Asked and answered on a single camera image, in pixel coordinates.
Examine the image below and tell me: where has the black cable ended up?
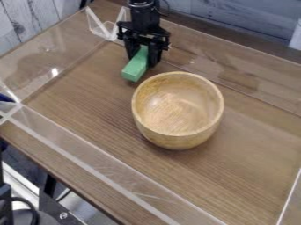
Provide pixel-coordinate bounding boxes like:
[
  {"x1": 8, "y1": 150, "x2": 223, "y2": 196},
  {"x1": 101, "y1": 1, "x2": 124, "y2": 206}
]
[{"x1": 7, "y1": 197, "x2": 41, "y2": 225}]

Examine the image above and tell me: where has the clear acrylic enclosure wall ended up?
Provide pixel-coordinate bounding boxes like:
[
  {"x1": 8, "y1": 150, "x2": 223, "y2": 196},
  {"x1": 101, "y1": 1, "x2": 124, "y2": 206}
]
[{"x1": 0, "y1": 0, "x2": 301, "y2": 225}]

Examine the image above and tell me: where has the green rectangular block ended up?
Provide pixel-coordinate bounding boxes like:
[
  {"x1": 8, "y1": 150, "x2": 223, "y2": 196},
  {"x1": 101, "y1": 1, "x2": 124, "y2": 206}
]
[{"x1": 122, "y1": 46, "x2": 149, "y2": 82}]

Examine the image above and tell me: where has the brown wooden bowl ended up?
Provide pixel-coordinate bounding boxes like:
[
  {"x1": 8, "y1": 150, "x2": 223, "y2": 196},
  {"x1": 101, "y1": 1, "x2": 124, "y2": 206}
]
[{"x1": 132, "y1": 71, "x2": 225, "y2": 150}]

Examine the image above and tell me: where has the black metal table leg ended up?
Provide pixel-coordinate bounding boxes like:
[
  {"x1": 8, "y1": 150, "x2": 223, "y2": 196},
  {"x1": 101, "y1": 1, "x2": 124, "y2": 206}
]
[{"x1": 45, "y1": 175, "x2": 58, "y2": 198}]

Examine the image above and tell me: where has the grey metal bracket with screw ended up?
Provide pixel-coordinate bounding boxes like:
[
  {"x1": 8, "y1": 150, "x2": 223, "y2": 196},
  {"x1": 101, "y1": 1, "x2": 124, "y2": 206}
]
[{"x1": 38, "y1": 192, "x2": 87, "y2": 225}]

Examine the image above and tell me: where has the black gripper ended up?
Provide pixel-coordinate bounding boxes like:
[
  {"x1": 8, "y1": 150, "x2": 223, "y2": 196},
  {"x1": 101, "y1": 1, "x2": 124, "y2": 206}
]
[{"x1": 117, "y1": 5, "x2": 170, "y2": 68}]

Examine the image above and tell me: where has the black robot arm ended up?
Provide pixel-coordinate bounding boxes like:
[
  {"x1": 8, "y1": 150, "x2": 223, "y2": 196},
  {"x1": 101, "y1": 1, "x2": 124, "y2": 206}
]
[{"x1": 117, "y1": 0, "x2": 170, "y2": 68}]

